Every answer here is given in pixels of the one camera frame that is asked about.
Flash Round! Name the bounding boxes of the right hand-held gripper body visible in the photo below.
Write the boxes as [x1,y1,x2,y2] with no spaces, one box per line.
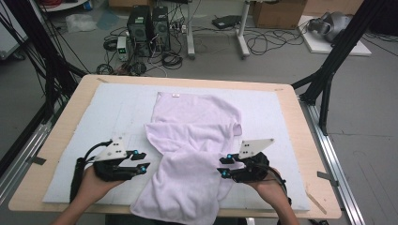
[231,138,276,184]

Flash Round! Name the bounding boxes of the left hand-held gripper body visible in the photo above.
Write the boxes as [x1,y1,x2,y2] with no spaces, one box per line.
[93,135,135,183]

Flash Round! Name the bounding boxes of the pale pink towel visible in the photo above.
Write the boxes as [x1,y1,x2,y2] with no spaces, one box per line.
[130,91,243,225]

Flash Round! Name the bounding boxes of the person's left hand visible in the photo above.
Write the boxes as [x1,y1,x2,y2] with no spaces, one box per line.
[74,165,125,204]

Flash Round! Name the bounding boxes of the person's right hand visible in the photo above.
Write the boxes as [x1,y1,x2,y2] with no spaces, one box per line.
[247,168,287,206]

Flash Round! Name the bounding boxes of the white foam mat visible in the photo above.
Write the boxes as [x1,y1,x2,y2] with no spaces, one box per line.
[41,82,311,211]

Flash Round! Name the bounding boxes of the black tape strip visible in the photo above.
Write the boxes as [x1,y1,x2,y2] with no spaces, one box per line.
[26,155,47,166]
[316,171,340,188]

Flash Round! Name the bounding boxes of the white bench power supply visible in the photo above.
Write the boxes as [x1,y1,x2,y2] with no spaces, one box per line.
[116,36,130,62]

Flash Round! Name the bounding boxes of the white desk leg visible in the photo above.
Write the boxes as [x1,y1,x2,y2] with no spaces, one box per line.
[236,0,252,60]
[186,0,196,60]

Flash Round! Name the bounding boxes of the white floor board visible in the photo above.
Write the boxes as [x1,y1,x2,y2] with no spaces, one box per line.
[297,14,373,57]

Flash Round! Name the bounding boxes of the wide black computer tower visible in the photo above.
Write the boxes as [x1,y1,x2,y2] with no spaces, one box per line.
[126,5,153,58]

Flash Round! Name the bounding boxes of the narrow black computer tower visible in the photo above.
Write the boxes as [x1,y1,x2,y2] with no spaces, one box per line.
[151,6,172,53]

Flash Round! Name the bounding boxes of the flat black device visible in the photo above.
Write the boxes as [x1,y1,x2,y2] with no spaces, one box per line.
[211,14,242,30]

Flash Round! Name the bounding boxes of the teal plastic sheet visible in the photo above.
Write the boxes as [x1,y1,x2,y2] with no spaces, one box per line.
[96,10,121,31]

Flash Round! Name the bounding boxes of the clear plastic bag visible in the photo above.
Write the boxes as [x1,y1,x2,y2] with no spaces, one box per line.
[65,12,98,34]

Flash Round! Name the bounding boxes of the brown cardboard box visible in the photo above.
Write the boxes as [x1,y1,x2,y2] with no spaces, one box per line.
[252,0,308,30]

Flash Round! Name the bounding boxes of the grey helmet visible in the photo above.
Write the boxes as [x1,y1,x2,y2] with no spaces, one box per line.
[308,11,353,43]

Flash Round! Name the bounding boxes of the black sleeved gripper cable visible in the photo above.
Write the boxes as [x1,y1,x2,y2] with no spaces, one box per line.
[69,140,114,203]

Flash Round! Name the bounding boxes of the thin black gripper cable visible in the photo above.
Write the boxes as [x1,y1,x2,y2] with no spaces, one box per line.
[266,165,294,225]

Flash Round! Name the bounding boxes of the aluminium rail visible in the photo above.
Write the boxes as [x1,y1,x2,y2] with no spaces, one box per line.
[298,95,365,225]
[0,99,69,205]

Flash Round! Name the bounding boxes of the coiled black cable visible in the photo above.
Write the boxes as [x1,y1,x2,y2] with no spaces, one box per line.
[161,51,184,70]

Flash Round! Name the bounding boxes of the loose black floor cables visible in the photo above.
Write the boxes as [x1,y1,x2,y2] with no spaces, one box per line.
[243,26,306,56]

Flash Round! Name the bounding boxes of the black metal frame stand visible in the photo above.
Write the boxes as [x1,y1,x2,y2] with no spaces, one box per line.
[290,0,398,136]
[0,0,88,176]

